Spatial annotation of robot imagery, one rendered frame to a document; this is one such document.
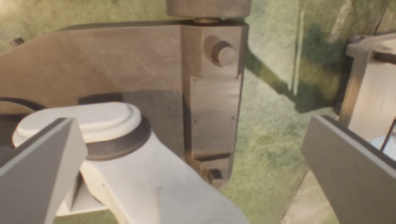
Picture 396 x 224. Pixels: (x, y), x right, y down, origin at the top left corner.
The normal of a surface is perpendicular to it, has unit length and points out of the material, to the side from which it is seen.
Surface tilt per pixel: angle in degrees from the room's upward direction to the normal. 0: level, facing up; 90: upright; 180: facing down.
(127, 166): 90
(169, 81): 0
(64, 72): 0
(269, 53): 0
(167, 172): 90
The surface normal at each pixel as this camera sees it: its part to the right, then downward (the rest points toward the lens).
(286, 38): 0.22, 0.48
